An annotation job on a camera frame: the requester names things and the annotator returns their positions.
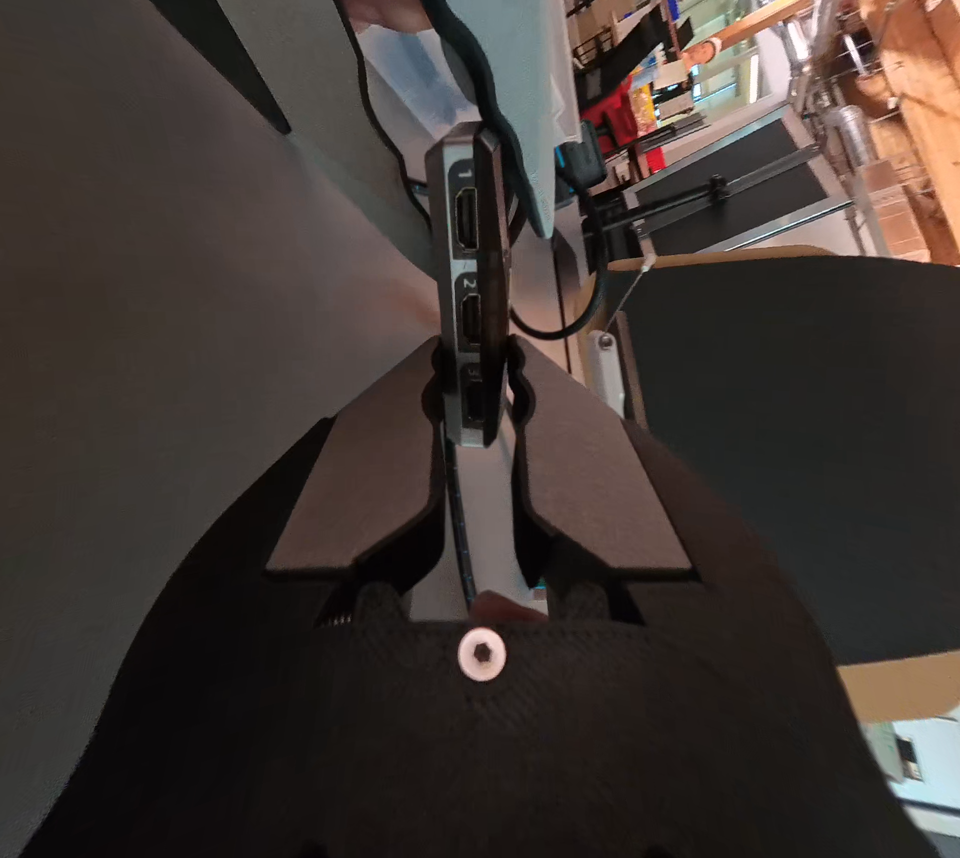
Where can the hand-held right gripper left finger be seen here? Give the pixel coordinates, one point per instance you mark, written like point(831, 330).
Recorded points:
point(367, 483)

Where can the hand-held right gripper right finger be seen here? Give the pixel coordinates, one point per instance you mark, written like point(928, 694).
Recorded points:
point(592, 490)

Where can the black-topped plywood table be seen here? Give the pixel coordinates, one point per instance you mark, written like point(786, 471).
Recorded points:
point(787, 460)

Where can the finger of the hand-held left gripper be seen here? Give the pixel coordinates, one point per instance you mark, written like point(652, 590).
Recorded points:
point(300, 48)
point(502, 10)

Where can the white device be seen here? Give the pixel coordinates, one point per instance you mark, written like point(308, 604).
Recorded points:
point(911, 768)

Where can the silver ventilation duct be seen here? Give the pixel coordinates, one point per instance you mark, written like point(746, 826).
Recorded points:
point(851, 134)

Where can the grey hdmi switch box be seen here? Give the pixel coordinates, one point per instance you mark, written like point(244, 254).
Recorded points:
point(450, 250)

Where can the black plug with blue collar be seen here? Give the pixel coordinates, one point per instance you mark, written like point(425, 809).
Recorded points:
point(585, 157)

